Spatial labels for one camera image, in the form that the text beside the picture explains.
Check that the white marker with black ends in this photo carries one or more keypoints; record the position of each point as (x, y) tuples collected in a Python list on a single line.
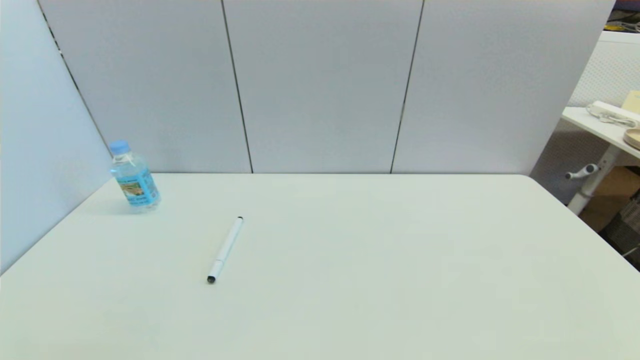
[(225, 249)]

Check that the clear water bottle blue label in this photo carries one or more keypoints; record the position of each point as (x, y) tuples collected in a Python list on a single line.
[(136, 185)]

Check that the white side table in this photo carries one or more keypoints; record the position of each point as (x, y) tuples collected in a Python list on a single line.
[(598, 129)]

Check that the white power strip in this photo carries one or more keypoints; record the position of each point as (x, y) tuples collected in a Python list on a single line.
[(607, 109)]

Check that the brown cardboard box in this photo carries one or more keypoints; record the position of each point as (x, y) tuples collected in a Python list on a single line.
[(619, 186)]

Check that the white perforated partition panel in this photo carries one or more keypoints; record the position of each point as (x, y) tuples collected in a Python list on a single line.
[(607, 70)]

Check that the black mesh crate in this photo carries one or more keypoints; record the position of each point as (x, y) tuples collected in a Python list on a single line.
[(626, 230)]

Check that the beige wooden bowl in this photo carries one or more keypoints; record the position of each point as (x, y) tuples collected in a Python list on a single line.
[(634, 138)]

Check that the pale yellow box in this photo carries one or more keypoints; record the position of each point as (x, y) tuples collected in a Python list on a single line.
[(633, 102)]

